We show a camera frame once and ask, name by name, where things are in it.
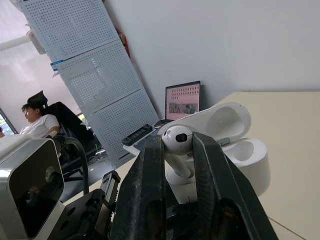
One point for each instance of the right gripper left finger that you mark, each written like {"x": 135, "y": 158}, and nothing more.
{"x": 140, "y": 190}

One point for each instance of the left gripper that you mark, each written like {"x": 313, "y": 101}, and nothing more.
{"x": 80, "y": 215}

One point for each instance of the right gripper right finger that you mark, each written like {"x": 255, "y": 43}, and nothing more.
{"x": 225, "y": 200}

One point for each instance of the white earbud case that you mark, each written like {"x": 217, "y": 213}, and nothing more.
{"x": 240, "y": 150}

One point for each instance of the white earbud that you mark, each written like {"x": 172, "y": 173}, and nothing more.
{"x": 175, "y": 140}

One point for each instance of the open laptop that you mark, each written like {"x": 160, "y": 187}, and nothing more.
{"x": 183, "y": 100}

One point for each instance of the black flat device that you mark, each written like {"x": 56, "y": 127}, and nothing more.
{"x": 137, "y": 134}

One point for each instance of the black office chair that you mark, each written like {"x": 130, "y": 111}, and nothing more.
{"x": 67, "y": 120}

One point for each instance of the person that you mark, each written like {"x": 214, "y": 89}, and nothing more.
{"x": 40, "y": 125}

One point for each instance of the white perforated panel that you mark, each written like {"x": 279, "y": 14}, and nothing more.
{"x": 95, "y": 75}

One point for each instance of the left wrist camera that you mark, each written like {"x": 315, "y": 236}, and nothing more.
{"x": 30, "y": 180}

